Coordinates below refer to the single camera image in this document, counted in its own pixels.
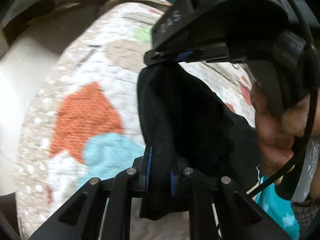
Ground black cable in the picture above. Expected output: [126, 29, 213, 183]
[246, 0, 320, 199]

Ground black pants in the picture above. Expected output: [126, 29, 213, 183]
[137, 61, 260, 220]

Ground patterned quilted bed cover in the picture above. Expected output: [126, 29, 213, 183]
[13, 0, 258, 240]

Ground teal patterned cloth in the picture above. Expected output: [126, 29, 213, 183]
[255, 184, 299, 239]

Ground person's right hand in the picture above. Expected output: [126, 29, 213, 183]
[250, 83, 310, 177]

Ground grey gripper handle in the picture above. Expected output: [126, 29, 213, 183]
[274, 134, 320, 203]

